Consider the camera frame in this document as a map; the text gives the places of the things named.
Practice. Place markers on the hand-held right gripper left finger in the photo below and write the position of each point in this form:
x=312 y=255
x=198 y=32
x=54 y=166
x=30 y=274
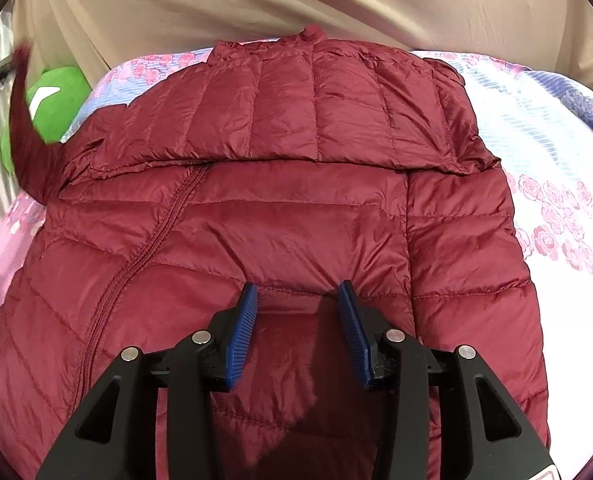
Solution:
x=240 y=340

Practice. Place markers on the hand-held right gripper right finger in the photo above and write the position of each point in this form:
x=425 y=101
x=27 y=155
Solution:
x=356 y=340

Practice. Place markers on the maroon puffer jacket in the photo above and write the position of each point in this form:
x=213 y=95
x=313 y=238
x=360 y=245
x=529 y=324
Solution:
x=276 y=210

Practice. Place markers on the green plush toy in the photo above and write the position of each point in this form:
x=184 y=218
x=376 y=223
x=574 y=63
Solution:
x=59 y=110

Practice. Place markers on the pink and blue floral bedsheet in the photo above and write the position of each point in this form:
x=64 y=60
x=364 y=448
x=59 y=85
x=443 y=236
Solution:
x=551 y=135

